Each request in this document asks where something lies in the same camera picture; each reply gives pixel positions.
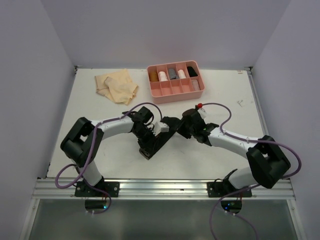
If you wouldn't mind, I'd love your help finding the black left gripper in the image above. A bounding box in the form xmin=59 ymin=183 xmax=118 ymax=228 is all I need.
xmin=132 ymin=126 xmax=160 ymax=155

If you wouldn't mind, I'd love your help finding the black underwear orange trim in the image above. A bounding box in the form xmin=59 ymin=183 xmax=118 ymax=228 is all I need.
xmin=138 ymin=116 xmax=180 ymax=160

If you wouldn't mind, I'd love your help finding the pink underwear cream waistband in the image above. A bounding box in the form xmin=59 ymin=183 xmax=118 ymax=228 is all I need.
xmin=191 ymin=79 xmax=200 ymax=91

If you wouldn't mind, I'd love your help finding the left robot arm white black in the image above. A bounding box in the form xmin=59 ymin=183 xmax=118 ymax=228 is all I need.
xmin=55 ymin=104 xmax=170 ymax=197

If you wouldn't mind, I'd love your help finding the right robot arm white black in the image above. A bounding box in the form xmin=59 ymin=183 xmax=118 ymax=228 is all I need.
xmin=177 ymin=108 xmax=291 ymax=197

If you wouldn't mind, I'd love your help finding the beige underwear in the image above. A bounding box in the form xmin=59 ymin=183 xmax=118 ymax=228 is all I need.
xmin=94 ymin=69 xmax=139 ymax=105

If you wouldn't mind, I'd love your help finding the brown rolled underwear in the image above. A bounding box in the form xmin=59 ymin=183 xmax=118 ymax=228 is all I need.
xmin=149 ymin=71 xmax=159 ymax=83

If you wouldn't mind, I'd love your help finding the grey rolled underwear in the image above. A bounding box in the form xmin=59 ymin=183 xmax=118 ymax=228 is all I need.
xmin=167 ymin=68 xmax=179 ymax=80

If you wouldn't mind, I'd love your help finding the black rolled underwear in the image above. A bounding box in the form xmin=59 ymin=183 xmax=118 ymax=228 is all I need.
xmin=187 ymin=66 xmax=198 ymax=78

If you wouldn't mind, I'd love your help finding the pink divided organizer tray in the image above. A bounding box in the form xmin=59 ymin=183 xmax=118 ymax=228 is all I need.
xmin=146 ymin=60 xmax=205 ymax=104

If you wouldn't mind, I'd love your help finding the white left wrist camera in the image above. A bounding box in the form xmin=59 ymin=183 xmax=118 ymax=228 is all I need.
xmin=153 ymin=121 xmax=170 ymax=136

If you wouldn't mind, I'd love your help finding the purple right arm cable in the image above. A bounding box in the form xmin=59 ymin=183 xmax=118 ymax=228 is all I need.
xmin=199 ymin=101 xmax=302 ymax=240

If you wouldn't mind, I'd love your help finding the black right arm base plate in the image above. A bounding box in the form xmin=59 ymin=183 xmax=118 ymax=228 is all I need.
xmin=206 ymin=169 xmax=253 ymax=198

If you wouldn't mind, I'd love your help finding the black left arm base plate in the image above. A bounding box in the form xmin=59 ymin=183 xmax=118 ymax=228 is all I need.
xmin=74 ymin=181 xmax=120 ymax=198

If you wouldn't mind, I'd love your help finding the aluminium table frame rail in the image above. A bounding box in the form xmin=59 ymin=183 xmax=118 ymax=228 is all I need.
xmin=32 ymin=65 xmax=296 ymax=201

